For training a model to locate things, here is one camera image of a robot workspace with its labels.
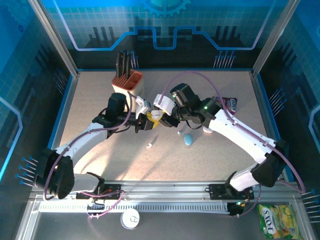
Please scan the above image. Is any white square charging case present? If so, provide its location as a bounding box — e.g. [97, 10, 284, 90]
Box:
[151, 109, 165, 121]

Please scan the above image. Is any beige knife block orange top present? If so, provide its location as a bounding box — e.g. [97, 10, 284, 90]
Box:
[111, 70, 145, 103]

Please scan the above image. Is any purple candy bag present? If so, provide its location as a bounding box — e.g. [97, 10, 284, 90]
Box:
[211, 96, 238, 116]

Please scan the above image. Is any white round lid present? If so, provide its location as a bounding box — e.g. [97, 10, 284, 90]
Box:
[120, 208, 141, 230]

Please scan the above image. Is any black controller box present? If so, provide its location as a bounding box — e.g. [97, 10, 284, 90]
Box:
[227, 201, 245, 217]

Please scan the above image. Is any yellow green candy bag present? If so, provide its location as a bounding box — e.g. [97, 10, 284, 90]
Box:
[257, 203, 302, 240]

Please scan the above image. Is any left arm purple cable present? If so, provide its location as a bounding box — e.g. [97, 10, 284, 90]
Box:
[42, 91, 138, 220]

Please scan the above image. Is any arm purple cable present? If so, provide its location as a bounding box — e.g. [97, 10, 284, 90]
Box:
[161, 71, 306, 218]
[42, 91, 138, 220]

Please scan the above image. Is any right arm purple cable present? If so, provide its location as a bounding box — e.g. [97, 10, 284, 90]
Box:
[161, 71, 306, 218]

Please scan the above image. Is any aluminium side rail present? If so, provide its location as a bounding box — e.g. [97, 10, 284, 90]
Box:
[250, 71, 295, 182]
[37, 71, 81, 182]

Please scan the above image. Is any long aluminium base rail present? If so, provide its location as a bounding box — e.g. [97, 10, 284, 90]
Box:
[29, 180, 301, 201]

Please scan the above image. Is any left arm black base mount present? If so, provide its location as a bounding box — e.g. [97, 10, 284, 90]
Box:
[74, 183, 124, 201]

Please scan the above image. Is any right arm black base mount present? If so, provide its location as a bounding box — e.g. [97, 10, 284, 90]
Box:
[208, 183, 255, 201]

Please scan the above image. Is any white slotted cable duct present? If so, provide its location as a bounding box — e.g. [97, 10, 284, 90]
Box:
[38, 201, 231, 214]

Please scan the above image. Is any aluminium frame post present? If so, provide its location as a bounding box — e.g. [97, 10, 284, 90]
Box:
[251, 0, 301, 76]
[27, 0, 81, 77]

